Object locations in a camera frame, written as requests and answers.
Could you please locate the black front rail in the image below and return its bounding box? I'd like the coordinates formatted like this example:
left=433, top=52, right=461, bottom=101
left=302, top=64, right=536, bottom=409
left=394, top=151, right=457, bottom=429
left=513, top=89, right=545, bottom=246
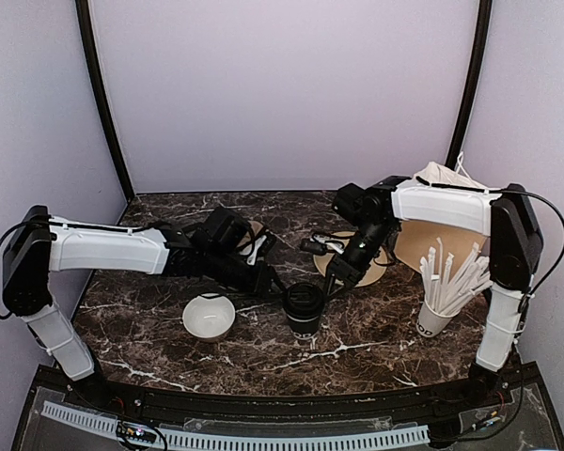
left=37, top=364, right=541, bottom=428

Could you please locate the black paper coffee cup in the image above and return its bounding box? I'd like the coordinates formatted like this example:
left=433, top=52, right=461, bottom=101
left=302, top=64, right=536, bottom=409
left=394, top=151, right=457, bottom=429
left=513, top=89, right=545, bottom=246
left=282, top=282, right=325, bottom=340

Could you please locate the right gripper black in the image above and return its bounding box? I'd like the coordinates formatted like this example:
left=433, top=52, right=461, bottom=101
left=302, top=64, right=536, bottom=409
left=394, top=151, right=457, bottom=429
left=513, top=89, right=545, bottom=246
left=321, top=220, right=395, bottom=302

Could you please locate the black frame post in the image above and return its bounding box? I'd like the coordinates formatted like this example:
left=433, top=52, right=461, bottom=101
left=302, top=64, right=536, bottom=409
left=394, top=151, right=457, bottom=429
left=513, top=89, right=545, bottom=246
left=75, top=0, right=135, bottom=203
left=445, top=0, right=493, bottom=169

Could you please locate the white slotted cable duct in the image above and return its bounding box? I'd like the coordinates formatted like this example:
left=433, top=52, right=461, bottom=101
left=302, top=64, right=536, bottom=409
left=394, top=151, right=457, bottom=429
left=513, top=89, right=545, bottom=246
left=40, top=401, right=430, bottom=450

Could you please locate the left black frame post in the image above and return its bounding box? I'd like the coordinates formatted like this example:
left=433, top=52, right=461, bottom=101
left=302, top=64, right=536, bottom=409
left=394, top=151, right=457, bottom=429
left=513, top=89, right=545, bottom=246
left=75, top=0, right=135, bottom=203

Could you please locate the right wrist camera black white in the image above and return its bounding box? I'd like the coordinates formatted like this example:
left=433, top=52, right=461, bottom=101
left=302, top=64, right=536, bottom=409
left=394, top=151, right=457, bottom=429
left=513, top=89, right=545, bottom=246
left=300, top=231, right=345, bottom=256

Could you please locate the small green circuit board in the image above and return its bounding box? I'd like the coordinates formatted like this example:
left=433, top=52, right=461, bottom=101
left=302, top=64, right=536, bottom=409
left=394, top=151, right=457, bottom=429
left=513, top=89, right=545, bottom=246
left=116, top=421, right=157, bottom=443

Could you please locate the white wrapped straw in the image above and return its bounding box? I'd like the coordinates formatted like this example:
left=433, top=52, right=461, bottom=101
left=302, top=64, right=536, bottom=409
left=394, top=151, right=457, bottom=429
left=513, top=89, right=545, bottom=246
left=448, top=257, right=491, bottom=315
left=441, top=242, right=480, bottom=315
left=419, top=257, right=442, bottom=313
left=438, top=253, right=454, bottom=313
left=428, top=237, right=444, bottom=311

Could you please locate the white paper cup holder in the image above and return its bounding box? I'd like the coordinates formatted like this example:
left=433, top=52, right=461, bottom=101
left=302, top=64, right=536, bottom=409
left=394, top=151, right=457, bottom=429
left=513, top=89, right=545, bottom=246
left=416, top=301, right=453, bottom=338

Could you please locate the white ceramic bowl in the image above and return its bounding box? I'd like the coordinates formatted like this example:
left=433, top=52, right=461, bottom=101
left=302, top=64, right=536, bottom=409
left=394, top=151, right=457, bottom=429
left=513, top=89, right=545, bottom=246
left=182, top=293, right=236, bottom=342

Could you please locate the brown cardboard cup carrier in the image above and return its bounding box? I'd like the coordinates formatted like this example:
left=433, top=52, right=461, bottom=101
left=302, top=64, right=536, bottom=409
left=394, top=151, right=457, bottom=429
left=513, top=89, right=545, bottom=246
left=245, top=220, right=271, bottom=245

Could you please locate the black plastic cup lid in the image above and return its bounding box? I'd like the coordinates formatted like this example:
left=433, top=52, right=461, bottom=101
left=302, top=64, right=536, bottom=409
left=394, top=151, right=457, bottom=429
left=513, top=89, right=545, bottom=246
left=283, top=283, right=324, bottom=316

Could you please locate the beige round plate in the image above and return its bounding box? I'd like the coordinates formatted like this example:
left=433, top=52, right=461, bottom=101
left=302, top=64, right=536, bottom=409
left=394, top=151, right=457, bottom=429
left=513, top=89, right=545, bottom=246
left=313, top=231, right=390, bottom=288

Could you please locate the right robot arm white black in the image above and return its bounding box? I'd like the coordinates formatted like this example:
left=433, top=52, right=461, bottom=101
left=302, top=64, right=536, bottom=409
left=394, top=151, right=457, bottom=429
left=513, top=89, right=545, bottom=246
left=323, top=176, right=543, bottom=408

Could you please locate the brown paper bag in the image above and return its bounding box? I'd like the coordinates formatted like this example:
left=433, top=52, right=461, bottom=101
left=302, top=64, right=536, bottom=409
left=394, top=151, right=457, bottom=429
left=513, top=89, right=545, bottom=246
left=395, top=152, right=487, bottom=276

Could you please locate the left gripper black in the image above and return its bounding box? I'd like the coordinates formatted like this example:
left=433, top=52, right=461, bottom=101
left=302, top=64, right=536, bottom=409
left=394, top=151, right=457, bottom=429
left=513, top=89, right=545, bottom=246
left=203, top=248, right=289, bottom=302

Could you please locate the right black frame post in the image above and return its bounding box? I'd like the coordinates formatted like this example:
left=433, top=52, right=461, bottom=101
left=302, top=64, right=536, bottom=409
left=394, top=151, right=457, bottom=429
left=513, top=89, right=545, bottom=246
left=445, top=0, right=493, bottom=169

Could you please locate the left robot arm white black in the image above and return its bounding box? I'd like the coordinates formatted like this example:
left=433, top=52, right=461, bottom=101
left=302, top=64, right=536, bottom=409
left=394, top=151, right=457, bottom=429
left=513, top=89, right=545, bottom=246
left=0, top=205, right=285, bottom=410

